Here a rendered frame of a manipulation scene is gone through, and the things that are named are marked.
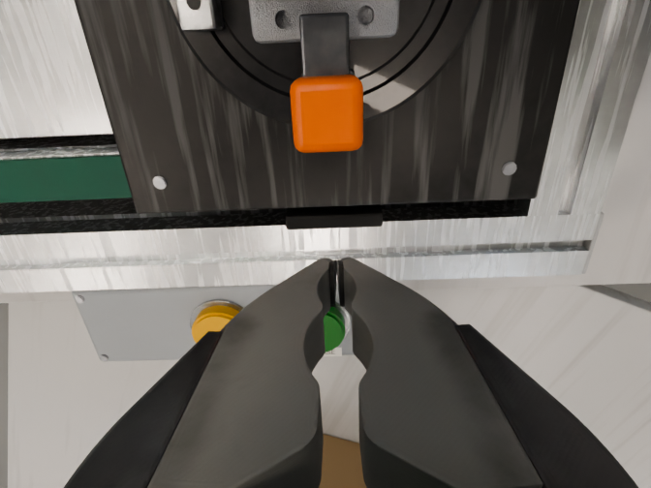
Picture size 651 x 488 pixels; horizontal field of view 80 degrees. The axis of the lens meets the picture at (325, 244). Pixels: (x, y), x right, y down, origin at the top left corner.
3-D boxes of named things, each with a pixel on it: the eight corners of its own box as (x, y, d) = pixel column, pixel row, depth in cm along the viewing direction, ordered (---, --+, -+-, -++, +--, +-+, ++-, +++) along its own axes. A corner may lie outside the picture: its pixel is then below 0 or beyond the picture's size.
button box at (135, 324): (359, 309, 36) (365, 358, 30) (132, 316, 36) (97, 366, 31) (359, 241, 32) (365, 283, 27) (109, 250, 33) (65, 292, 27)
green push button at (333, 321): (345, 335, 30) (346, 353, 29) (294, 337, 30) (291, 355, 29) (343, 292, 28) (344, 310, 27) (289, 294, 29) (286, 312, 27)
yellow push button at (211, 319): (255, 338, 31) (250, 356, 29) (204, 339, 31) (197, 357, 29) (248, 295, 29) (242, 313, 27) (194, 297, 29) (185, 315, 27)
